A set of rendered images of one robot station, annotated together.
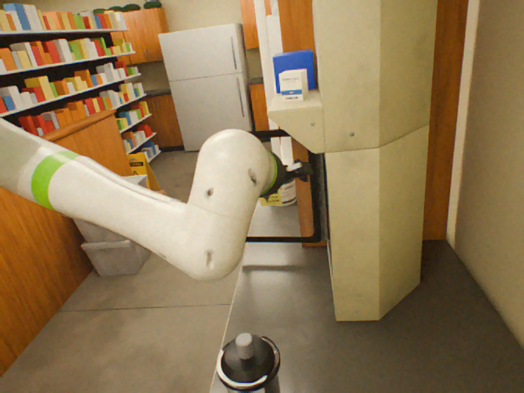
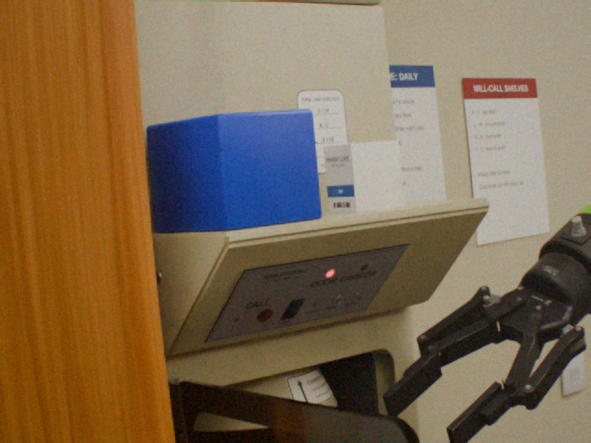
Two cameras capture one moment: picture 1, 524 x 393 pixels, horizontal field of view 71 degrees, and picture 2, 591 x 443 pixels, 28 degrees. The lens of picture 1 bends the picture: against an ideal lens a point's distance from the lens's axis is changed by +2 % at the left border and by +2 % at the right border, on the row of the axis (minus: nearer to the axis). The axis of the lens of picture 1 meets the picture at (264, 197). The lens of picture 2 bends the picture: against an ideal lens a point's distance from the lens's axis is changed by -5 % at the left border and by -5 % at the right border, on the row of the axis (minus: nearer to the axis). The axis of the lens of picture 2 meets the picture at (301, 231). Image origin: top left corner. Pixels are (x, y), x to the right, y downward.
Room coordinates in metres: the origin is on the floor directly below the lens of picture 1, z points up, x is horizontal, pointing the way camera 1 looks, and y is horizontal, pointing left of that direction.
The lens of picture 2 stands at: (1.74, 0.54, 1.55)
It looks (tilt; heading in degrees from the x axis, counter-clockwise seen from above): 3 degrees down; 219
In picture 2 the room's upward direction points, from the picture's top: 5 degrees counter-clockwise
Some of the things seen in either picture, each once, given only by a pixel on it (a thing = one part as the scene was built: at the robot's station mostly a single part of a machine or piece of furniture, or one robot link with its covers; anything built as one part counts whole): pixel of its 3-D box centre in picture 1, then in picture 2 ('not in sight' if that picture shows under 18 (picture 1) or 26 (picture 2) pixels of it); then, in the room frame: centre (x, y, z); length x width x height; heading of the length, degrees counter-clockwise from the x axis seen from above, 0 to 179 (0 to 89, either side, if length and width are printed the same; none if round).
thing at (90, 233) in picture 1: (115, 207); not in sight; (2.78, 1.24, 0.49); 0.60 x 0.42 x 0.33; 171
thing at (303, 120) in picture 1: (297, 115); (331, 272); (0.90, -0.11, 1.46); 0.32 x 0.11 x 0.10; 171
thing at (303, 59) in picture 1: (294, 71); (233, 171); (1.00, -0.13, 1.56); 0.10 x 0.10 x 0.09; 81
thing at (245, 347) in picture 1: (246, 353); not in sight; (0.45, 0.07, 1.18); 0.09 x 0.09 x 0.07
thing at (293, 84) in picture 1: (294, 85); (363, 176); (0.85, -0.10, 1.54); 0.05 x 0.05 x 0.06; 67
